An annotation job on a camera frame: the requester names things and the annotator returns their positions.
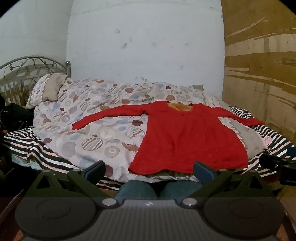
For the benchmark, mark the black and white striped sheet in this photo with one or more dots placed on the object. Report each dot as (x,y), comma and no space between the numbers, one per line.
(23,143)

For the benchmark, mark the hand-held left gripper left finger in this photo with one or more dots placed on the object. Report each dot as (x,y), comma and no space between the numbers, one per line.
(95,170)

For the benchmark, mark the metal bed headboard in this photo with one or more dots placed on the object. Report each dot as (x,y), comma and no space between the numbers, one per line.
(23,61)

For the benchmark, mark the red long-sleeved garment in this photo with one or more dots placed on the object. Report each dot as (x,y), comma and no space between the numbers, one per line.
(185,139)

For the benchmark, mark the person's right leg in jeans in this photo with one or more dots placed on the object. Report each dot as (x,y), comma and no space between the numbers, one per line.
(182,190)

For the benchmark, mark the pink cloth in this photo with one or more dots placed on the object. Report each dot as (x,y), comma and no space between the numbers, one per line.
(267,141)

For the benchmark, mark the patterned beige pillow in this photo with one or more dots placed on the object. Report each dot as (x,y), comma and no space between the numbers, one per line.
(50,88)

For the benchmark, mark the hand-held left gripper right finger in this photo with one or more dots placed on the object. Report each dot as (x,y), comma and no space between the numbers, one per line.
(203,172)

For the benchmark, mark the person's leg in jeans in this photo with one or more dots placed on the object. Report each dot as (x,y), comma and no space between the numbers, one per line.
(182,190)
(136,190)

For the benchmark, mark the person's left leg in jeans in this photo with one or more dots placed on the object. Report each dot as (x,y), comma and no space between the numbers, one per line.
(136,190)

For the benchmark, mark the dark cloth pile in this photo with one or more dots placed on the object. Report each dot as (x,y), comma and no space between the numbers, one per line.
(16,115)

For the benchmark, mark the small beige cloth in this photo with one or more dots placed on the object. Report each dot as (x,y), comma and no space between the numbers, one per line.
(198,87)

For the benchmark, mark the plywood panel board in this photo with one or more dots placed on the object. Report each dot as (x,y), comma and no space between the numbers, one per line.
(259,69)

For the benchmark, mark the dotted patterned quilt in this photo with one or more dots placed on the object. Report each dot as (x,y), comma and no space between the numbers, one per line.
(92,115)

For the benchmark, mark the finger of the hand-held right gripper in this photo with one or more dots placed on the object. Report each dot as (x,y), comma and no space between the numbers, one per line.
(275,160)

